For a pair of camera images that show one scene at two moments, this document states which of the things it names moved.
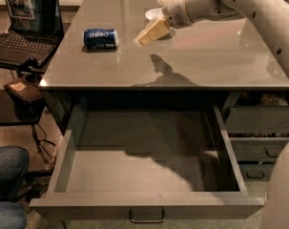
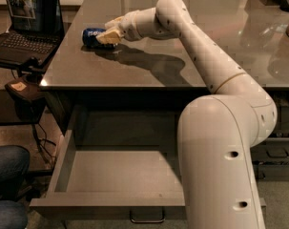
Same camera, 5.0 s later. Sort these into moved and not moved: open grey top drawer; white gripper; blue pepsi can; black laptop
Moved: white gripper
Not moved: blue pepsi can; black laptop; open grey top drawer
